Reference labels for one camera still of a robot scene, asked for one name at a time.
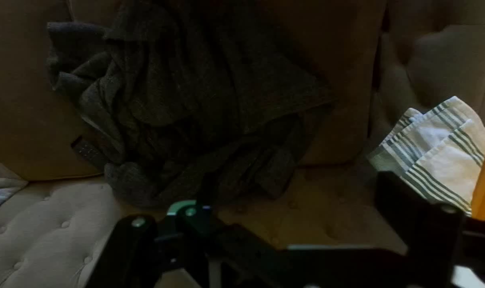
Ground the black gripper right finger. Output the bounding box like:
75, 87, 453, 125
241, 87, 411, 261
373, 170, 485, 288

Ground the white green striped towel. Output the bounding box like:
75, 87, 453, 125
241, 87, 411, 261
365, 95, 485, 218

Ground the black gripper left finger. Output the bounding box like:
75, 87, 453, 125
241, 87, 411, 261
85, 199, 293, 288

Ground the dark grey blanket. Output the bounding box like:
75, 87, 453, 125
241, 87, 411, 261
45, 0, 334, 212

